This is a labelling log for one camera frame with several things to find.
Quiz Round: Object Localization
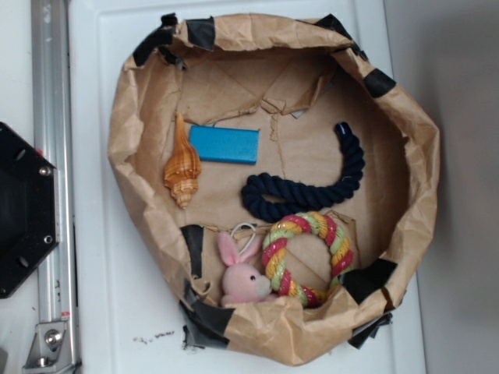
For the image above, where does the blue rectangular block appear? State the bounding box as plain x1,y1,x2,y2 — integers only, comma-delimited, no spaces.
189,125,259,164

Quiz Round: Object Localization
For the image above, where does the brown paper bag bin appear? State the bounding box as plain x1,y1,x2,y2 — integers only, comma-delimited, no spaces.
108,14,440,365

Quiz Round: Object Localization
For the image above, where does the orange striped conch shell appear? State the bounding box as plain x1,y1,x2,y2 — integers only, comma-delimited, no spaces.
163,112,202,209

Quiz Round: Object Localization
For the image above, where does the pink plush bunny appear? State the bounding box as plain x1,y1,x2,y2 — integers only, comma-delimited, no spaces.
218,223,277,307

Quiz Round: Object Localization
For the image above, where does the dark navy twisted rope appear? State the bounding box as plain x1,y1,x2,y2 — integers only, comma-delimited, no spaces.
240,122,366,224

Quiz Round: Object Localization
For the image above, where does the multicolour rope ring toy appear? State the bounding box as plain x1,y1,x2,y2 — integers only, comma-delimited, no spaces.
261,211,354,308

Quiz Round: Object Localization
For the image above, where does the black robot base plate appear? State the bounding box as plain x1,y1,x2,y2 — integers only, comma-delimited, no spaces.
0,122,58,299

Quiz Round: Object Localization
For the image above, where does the metal corner bracket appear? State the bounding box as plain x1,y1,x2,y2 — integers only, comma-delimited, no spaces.
22,321,73,373

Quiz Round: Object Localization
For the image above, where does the aluminium extrusion rail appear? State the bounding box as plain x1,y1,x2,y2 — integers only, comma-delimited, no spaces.
30,1,82,373

